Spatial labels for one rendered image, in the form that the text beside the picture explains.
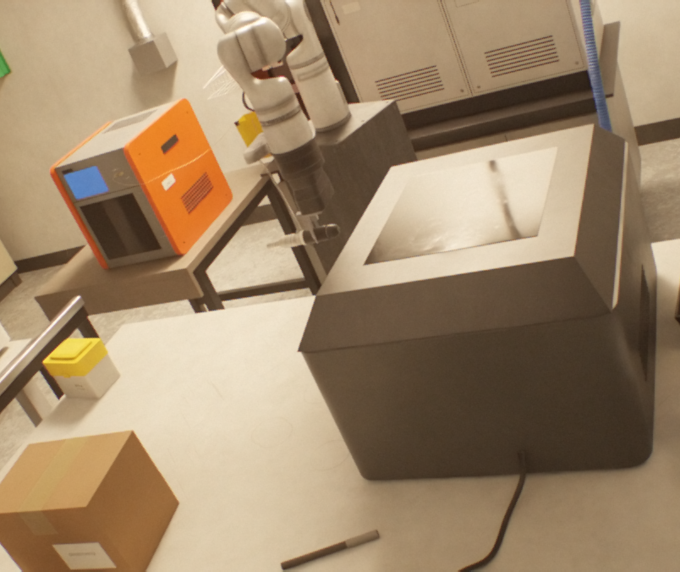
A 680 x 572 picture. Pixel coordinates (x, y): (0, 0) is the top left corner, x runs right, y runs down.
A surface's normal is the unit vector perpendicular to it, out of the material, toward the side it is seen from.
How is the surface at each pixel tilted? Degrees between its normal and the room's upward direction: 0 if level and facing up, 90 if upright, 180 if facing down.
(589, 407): 90
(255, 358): 0
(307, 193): 70
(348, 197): 90
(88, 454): 0
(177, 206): 90
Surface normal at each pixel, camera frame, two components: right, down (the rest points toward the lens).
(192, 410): -0.36, -0.83
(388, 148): 0.70, 0.06
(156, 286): -0.32, 0.54
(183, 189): 0.88, -0.15
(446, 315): -0.47, -0.11
